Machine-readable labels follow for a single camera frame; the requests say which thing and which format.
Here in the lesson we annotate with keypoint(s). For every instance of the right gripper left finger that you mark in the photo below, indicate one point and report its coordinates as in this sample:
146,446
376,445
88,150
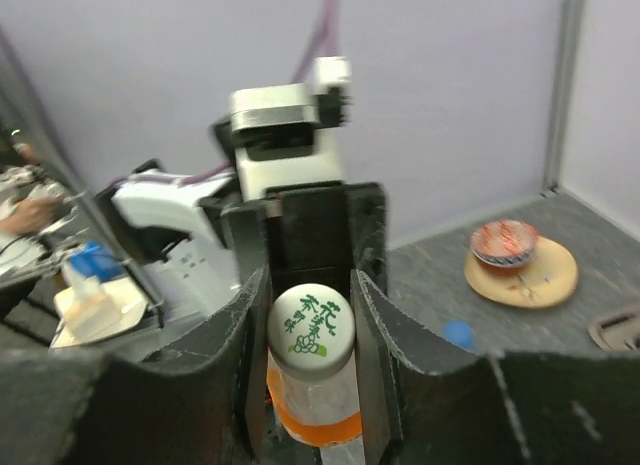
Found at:
202,403

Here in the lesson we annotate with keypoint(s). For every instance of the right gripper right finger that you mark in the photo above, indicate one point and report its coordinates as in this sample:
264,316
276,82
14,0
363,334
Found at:
424,400

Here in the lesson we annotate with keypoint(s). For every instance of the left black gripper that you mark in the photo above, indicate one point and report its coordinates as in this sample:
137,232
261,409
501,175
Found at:
317,233

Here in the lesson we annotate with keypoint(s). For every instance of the white tea bottle cap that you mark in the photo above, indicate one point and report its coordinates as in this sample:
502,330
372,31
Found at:
311,331

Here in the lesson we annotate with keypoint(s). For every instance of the orange tea bottle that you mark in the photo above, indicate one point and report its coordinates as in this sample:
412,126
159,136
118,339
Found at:
324,415

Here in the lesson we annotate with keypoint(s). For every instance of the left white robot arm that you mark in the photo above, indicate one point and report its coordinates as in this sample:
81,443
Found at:
152,211

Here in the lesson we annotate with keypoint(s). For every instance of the blue cap water bottle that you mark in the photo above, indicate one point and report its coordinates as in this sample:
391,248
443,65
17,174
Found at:
460,334

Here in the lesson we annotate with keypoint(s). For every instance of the tissue box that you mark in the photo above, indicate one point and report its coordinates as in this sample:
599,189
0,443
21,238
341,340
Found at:
101,300

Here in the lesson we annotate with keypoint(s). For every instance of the red patterned bowl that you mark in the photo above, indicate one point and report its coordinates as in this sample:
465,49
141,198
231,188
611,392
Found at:
504,247

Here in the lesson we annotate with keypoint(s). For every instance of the tan wooden plate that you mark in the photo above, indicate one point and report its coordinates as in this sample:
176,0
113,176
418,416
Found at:
549,280

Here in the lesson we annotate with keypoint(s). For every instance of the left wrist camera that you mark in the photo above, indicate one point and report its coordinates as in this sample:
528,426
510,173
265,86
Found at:
283,135

